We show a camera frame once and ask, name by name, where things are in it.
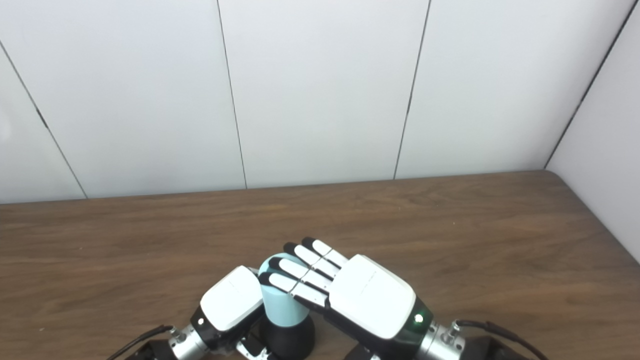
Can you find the black nozzle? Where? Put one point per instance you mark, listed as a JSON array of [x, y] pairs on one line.
[[290, 342]]

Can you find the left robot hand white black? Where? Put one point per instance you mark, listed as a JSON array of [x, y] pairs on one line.
[[230, 300]]

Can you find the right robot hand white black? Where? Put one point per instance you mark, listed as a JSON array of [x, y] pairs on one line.
[[372, 297]]

